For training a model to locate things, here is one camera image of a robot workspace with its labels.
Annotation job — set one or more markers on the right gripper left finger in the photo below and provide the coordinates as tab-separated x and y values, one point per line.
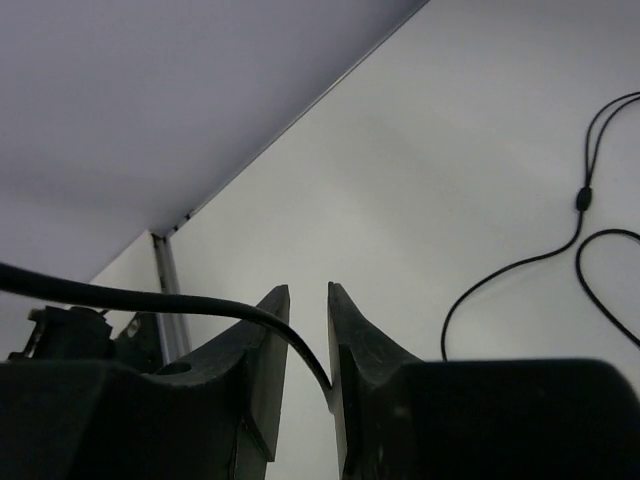
225	405

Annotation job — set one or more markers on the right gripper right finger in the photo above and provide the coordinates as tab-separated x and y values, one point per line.
370	401

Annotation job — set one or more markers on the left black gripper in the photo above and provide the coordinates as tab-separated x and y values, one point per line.
80	333

